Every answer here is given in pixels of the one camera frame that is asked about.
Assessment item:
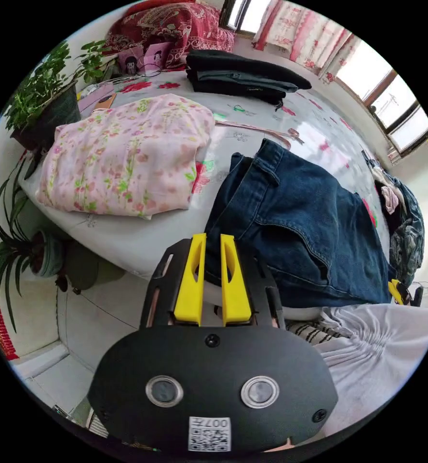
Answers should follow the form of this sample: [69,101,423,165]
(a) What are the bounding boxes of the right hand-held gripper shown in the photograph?
[388,279,425,308]

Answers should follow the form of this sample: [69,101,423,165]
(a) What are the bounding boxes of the person's body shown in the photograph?
[285,303,428,436]

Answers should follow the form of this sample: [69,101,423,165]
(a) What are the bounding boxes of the leafy green potted plant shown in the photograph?
[3,39,110,150]

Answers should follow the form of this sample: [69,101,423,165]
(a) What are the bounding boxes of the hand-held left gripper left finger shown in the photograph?
[174,233,207,327]

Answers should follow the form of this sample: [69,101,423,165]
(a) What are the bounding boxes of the bed with floral printed sheet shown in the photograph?
[18,34,399,323]

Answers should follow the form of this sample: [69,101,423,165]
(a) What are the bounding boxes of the blue jeans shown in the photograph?
[203,138,398,309]

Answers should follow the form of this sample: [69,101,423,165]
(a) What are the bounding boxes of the window with brown frame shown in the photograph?
[335,65,428,157]
[219,0,273,39]

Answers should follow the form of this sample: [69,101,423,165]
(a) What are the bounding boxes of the white curtain with red print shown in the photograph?
[252,0,358,79]

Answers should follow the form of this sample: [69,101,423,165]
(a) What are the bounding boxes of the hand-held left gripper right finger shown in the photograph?
[220,234,252,326]

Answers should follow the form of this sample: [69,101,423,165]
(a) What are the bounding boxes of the red patterned folded quilt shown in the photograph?
[105,0,237,70]

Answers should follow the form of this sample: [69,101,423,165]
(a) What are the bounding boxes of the pink floral folded quilt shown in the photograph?
[36,94,216,220]

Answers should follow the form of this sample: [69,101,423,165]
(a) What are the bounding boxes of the pile of black clothes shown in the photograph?
[185,49,313,111]

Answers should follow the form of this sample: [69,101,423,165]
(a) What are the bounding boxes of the pink carton with cartoon print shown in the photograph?
[117,41,174,76]

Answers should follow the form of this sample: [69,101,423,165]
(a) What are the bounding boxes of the long-leaved potted plant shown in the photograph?
[0,155,67,334]

